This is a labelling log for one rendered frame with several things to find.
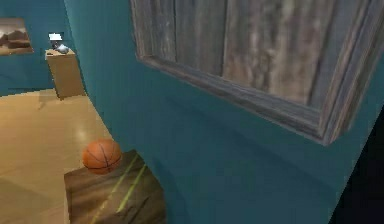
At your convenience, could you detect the dark brown wooden box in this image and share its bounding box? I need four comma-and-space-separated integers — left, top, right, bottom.
63, 149, 167, 224

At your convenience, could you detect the small grey white object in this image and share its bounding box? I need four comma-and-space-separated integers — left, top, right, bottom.
48, 32, 70, 55

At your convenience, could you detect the brown landscape wall picture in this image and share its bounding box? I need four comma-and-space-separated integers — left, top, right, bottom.
0, 17, 35, 56

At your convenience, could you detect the orange basketball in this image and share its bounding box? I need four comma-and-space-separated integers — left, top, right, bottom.
81, 138, 123, 176

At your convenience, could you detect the light wooden cabinet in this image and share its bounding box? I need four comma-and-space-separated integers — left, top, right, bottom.
44, 48, 87, 100

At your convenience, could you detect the grey wood framed picture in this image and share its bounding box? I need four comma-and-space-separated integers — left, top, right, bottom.
129, 0, 384, 147

